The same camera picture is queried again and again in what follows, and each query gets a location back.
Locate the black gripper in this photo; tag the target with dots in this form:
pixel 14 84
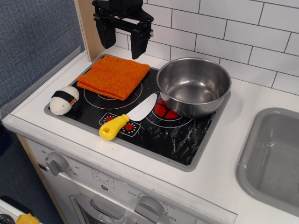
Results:
pixel 126 15

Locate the silver metal pan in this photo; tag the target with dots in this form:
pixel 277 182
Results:
pixel 193 87

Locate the orange folded rag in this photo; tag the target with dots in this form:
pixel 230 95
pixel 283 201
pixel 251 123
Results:
pixel 113 77

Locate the white plush sushi toy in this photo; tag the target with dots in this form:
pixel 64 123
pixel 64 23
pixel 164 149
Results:
pixel 64 100

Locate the black toy stovetop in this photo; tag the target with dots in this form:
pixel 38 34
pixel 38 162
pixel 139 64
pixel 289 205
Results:
pixel 163 135

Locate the left grey oven knob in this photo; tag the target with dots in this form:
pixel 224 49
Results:
pixel 56 163

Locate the grey oven knob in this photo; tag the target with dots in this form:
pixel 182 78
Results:
pixel 149 209
pixel 56 163

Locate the white toy oven front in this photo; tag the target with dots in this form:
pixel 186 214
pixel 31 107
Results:
pixel 88 196

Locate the right grey oven knob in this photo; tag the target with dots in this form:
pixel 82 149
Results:
pixel 149 209

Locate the grey sink basin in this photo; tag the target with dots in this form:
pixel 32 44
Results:
pixel 268 169

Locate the yellow object bottom left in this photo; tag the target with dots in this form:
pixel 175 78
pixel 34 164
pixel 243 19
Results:
pixel 27 219

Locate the yellow handled toy knife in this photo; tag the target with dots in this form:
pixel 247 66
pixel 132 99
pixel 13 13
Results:
pixel 109 130

